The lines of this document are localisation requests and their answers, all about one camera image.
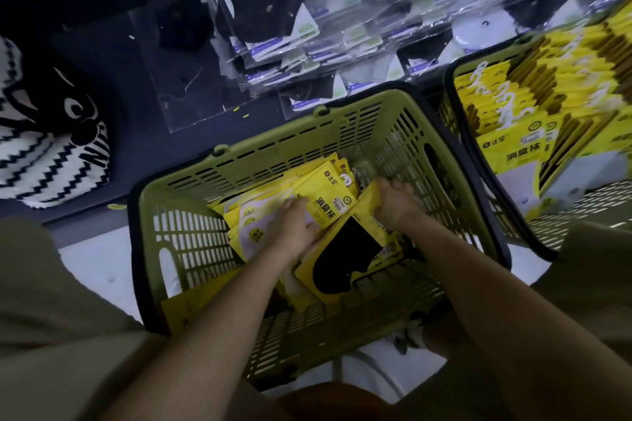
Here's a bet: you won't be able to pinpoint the person's right hand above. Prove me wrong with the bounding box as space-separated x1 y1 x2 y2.
373 178 425 234

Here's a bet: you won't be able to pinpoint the person's left hand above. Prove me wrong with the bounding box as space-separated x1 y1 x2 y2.
269 196 322 264

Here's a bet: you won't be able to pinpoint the pile of yellow sock packets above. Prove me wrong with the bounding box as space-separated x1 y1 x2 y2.
160 153 411 337

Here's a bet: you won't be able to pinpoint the green shopping basket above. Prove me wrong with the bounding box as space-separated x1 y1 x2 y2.
127 81 512 392

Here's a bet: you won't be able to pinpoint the person's right forearm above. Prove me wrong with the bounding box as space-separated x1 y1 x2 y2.
400 218 632 421

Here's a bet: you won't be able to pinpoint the person's left forearm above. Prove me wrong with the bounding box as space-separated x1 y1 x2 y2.
101 247 297 421

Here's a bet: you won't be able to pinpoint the green basket black rim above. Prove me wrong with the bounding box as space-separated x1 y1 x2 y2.
439 11 632 261

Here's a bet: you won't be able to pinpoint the row of clear bagged socks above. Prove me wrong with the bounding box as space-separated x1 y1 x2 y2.
192 0 632 113

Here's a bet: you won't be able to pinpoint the black white zigzag tote bag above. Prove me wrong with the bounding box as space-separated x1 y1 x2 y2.
0 36 112 209

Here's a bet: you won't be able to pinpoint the olive trousers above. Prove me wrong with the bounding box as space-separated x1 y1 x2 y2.
0 216 632 421

